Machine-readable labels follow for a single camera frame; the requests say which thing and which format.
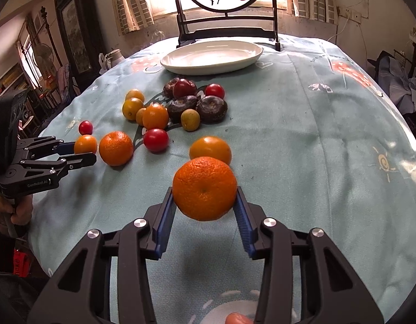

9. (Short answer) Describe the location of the large orange mandarin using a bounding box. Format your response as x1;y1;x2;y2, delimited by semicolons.
172;157;237;222

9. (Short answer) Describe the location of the small red cherry tomato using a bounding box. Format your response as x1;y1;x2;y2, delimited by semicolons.
78;121;93;135

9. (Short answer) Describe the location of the white ceramic jug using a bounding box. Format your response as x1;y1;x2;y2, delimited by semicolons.
98;49;125;75

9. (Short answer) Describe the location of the small orange tomato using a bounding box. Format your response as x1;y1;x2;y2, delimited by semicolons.
73;135;98;154

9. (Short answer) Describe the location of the wall power socket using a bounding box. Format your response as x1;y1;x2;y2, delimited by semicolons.
337;7;362;24

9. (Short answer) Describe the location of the pile of blue clothes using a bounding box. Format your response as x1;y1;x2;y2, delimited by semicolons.
367;50;416;115

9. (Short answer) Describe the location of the dark water chestnut back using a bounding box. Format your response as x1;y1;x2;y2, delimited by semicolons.
163;77;179;99

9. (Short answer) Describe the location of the olive yellow small fruit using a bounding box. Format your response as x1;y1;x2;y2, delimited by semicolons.
181;109;201;132

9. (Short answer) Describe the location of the left patterned curtain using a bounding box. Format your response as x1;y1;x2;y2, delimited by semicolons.
112;0;154;35

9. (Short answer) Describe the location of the yellow round fruit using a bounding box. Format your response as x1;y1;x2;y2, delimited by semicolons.
122;97;144;122

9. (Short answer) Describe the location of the smooth orange persimmon fruit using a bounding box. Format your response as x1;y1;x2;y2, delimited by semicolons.
189;136;232;165

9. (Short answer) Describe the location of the white oval plate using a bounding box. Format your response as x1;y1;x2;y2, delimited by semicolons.
160;39;264;76

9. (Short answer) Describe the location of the black coat rack pole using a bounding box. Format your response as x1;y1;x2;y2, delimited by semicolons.
40;6;62;67

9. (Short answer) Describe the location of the standing floor fan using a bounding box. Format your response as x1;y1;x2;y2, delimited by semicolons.
32;43;57;80

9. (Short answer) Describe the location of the light blue printed tablecloth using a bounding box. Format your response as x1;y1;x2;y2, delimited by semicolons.
29;35;416;323

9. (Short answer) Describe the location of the dark red plum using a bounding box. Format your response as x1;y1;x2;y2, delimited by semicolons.
172;78;197;99

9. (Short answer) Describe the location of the round painted screen on stand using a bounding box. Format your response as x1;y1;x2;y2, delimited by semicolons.
174;0;281;51

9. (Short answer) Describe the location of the red tomato back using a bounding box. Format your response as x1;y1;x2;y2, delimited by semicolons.
204;83;226;99

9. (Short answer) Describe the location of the dark framed picture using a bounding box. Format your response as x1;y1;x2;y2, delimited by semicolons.
54;0;105;91

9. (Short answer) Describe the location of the orange kumquat fruit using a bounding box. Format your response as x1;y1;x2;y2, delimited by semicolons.
142;103;169;130

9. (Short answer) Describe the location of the white power cable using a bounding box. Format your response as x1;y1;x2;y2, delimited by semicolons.
326;12;352;44

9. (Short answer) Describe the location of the person's left hand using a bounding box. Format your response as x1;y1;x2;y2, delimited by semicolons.
0;195;33;235

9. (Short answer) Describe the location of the medium orange mandarin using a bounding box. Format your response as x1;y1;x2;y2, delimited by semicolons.
99;131;133;167

